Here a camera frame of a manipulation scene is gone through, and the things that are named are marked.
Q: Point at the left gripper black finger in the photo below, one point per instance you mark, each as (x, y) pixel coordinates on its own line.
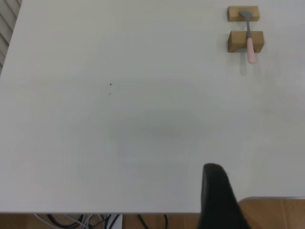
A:
(219, 202)

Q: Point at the slatted window blind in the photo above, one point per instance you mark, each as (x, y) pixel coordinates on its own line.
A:
(6, 26)

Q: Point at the flat wooden block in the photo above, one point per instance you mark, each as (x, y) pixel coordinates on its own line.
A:
(238, 17)

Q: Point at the arched wooden block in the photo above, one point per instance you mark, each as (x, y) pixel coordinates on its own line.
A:
(236, 40)

